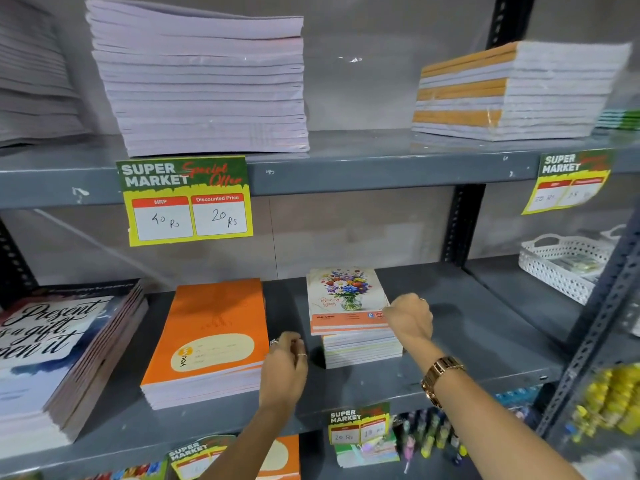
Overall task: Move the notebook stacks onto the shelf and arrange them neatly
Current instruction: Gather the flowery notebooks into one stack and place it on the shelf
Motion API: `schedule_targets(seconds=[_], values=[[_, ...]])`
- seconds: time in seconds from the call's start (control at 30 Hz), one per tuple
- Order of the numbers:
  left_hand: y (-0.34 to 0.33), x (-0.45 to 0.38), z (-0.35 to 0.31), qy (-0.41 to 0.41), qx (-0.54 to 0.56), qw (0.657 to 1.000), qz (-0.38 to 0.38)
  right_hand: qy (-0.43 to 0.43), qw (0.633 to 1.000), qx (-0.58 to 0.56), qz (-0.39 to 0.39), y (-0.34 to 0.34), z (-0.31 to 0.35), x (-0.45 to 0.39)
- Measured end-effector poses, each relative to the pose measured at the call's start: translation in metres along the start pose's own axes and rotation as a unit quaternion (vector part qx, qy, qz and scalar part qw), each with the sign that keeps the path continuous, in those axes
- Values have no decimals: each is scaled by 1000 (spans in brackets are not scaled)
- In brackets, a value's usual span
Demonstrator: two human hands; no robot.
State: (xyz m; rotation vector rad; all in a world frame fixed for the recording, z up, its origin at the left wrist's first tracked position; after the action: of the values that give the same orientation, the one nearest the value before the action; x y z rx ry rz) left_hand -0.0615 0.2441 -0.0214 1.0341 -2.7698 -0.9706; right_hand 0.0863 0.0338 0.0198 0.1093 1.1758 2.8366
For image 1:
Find person's right hand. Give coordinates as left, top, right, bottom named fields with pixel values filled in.
left=381, top=292, right=442, bottom=369

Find person's left hand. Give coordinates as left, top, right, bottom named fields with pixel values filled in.
left=257, top=330, right=311, bottom=413

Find small mixed-cover notebook stack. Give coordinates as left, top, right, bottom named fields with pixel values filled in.
left=305, top=266, right=392, bottom=337

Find orange notebook stack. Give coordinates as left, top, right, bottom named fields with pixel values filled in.
left=140, top=278, right=271, bottom=411

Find grey metal shelf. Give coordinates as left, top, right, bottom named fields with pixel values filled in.
left=0, top=0, right=640, bottom=480

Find Present is a gift notebook stack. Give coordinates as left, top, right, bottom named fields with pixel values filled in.
left=0, top=278, right=150, bottom=461

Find orange-spine notebook stack shelf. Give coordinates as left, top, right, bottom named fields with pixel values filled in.
left=411, top=40, right=633, bottom=143

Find white notebook stack shelf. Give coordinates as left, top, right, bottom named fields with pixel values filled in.
left=85, top=0, right=311, bottom=158

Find person's right forearm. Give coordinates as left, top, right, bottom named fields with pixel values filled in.
left=415, top=349, right=586, bottom=480

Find person's left forearm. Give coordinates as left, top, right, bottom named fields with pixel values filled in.
left=199, top=402, right=301, bottom=480

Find gold wristwatch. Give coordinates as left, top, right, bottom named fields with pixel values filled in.
left=419, top=355, right=467, bottom=409

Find green yellow price tag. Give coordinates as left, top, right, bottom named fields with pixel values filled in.
left=521, top=149, right=617, bottom=216
left=167, top=434, right=237, bottom=480
left=115, top=155, right=255, bottom=247
left=327, top=402, right=391, bottom=446

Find row of pastel markers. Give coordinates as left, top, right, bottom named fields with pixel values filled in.
left=399, top=408, right=469, bottom=475

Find row of dark blue packs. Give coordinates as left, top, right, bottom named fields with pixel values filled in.
left=492, top=386, right=543, bottom=421

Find clear wrapped packets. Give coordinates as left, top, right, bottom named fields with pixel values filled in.
left=549, top=252, right=603, bottom=275

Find group of yellow bottles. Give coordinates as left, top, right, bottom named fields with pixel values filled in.
left=565, top=363, right=640, bottom=438

